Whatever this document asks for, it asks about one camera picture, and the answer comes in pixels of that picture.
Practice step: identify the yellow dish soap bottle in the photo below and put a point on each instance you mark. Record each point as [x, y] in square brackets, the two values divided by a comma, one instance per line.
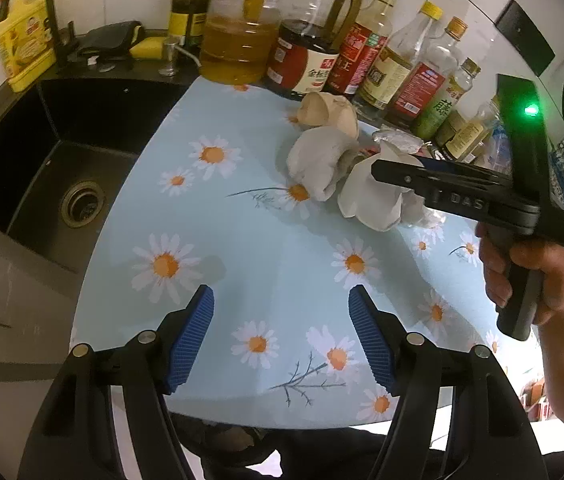
[21, 50]

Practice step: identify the yellow sponge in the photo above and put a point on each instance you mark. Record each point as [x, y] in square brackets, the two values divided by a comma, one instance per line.
[149, 47]

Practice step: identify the small tan label bottle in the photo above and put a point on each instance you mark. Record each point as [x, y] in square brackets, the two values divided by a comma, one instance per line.
[462, 135]

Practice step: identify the small white crumpled paper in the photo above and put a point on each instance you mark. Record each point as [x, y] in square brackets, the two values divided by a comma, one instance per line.
[419, 212]

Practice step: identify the silver foil wrapper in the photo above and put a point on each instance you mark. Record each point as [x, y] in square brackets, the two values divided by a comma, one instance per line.
[397, 140]

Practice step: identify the yellow cap clear bottle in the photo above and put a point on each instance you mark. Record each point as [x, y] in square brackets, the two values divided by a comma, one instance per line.
[417, 90]

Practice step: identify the metal soap dispenser pump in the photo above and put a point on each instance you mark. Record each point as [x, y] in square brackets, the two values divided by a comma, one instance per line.
[169, 55]

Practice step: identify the gold cap tan label bottle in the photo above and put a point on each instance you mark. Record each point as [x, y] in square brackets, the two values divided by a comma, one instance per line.
[382, 75]

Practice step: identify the green label bottle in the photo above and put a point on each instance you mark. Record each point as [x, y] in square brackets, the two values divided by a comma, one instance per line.
[434, 112]

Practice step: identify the black faucet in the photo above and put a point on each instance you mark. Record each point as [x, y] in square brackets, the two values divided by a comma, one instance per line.
[50, 10]

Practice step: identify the glass jar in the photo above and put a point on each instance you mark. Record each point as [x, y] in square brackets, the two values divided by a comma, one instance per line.
[487, 122]

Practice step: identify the person's right hand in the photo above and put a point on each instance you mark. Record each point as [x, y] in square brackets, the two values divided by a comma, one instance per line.
[559, 275]

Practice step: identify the black wall outlet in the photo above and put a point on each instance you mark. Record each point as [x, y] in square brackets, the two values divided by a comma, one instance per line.
[527, 35]

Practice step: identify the daisy print tablecloth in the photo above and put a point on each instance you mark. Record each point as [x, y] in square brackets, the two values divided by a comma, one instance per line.
[262, 240]

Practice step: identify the red label bottle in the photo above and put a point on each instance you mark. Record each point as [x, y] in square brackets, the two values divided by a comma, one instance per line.
[357, 55]

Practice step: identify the black kitchen sink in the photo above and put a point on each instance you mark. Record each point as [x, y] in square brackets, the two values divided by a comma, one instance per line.
[36, 160]

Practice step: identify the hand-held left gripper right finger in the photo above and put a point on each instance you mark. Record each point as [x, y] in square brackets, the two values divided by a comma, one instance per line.
[369, 340]

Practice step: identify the clear plastic bag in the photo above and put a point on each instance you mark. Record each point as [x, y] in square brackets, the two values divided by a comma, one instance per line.
[501, 152]

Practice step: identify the white crumpled paper lump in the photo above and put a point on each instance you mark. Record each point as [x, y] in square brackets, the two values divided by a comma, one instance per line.
[312, 160]

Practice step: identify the beige crumpled paper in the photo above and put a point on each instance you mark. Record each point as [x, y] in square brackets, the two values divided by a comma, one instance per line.
[327, 112]

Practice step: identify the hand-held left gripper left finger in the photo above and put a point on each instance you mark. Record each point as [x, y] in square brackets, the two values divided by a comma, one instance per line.
[191, 340]

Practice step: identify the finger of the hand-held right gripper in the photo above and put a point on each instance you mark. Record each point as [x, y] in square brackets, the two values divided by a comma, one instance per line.
[397, 175]
[439, 160]

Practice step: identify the dark bottle yellow label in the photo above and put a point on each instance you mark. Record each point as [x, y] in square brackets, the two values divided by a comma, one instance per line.
[186, 10]

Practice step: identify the white paper sheet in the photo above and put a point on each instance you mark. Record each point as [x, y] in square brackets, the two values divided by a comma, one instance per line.
[367, 200]

